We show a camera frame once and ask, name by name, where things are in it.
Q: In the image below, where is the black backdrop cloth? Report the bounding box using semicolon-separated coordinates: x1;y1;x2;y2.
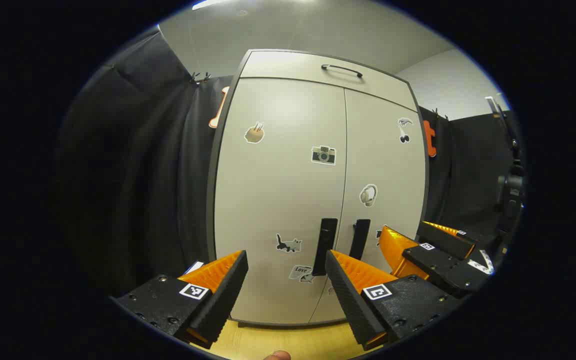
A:
418;107;516;241
53;27;234;301

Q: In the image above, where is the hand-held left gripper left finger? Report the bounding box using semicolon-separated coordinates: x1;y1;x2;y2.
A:
110;249;250;351

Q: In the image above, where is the grey double-door shoe cabinet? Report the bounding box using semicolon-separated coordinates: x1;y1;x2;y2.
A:
206;48;430;328

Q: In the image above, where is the ceiling light strip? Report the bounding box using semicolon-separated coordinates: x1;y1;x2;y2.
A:
192;0;236;11

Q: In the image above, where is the grey cabinet door camera sticker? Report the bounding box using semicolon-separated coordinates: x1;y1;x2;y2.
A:
214;77;347;325

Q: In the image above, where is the black flap handle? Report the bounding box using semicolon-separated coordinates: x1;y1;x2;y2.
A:
321;64;364;79

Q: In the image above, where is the grey cabinet top flap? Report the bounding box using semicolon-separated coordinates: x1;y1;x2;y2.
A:
239;50;419;112

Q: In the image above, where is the black door handle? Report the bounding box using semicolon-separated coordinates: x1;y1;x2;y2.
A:
349;219;371;261
312;218;339;277

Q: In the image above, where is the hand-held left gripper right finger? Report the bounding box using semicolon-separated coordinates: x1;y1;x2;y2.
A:
324;249;464;352

